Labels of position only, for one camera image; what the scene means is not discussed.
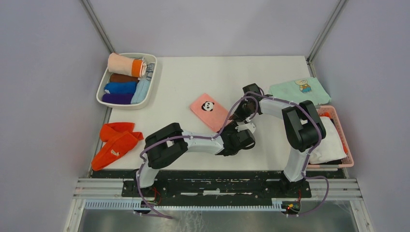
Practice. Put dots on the orange cloth on table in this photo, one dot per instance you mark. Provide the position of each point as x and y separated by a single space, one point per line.
119 138

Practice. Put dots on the green cartoon bear cloth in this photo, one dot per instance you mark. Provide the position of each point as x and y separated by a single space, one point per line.
301 90

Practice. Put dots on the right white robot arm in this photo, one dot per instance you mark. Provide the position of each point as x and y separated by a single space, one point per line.
303 127

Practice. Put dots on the pink panda towel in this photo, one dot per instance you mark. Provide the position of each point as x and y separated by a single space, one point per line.
209 111

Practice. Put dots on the white folded towel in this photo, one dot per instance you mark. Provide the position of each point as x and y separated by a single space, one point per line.
314 159

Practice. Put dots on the pink perforated plastic basket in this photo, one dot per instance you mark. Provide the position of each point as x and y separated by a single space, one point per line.
328 110

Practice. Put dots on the left aluminium frame post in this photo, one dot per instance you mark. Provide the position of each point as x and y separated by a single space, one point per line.
98 26

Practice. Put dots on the light blue rolled towel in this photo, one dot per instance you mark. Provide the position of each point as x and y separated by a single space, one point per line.
143 85

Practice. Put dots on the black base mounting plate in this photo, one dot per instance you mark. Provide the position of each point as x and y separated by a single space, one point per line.
210 188

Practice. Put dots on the aluminium corner frame post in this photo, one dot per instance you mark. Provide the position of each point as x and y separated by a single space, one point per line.
324 33

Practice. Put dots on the front aluminium rail frame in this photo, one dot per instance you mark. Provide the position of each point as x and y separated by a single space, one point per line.
98 202

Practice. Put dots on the peach orange rolled towel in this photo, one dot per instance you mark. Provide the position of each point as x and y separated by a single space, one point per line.
134 67

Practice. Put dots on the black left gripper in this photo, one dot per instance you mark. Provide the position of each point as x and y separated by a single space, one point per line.
232 127

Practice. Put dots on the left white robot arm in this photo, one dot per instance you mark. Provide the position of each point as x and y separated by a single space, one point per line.
165 146

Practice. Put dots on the brown rolled towel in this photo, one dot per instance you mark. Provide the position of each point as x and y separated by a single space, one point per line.
120 78

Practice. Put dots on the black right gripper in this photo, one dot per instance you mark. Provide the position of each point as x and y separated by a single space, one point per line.
238 115

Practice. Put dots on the purple rolled towel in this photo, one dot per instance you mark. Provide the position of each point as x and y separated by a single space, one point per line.
122 99

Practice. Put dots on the white plastic tray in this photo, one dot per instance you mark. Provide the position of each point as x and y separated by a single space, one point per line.
105 80

